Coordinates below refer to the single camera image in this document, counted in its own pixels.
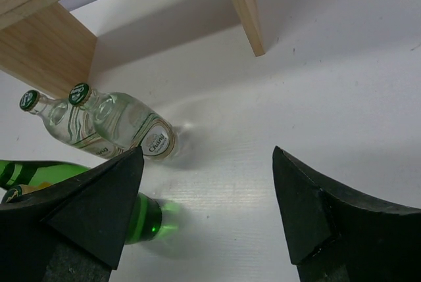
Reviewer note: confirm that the wooden two-tier shelf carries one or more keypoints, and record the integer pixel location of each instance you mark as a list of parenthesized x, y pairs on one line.
[(45, 46)]

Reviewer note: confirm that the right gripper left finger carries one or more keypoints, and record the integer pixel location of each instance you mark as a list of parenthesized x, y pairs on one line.
[(73, 230)]

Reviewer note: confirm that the right clear Chang bottle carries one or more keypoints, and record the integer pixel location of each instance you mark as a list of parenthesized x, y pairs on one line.
[(125, 121)]

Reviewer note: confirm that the green glass bottle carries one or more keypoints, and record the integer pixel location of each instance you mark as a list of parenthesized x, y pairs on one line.
[(145, 221), (35, 173)]

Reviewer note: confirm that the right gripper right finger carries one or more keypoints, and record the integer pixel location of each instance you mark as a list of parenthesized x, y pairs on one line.
[(336, 233)]

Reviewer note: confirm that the clear chang bottle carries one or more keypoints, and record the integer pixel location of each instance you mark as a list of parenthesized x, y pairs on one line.
[(125, 121), (68, 124)]

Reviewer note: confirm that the left clear Chang bottle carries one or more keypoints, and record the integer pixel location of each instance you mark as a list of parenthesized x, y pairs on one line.
[(68, 124)]

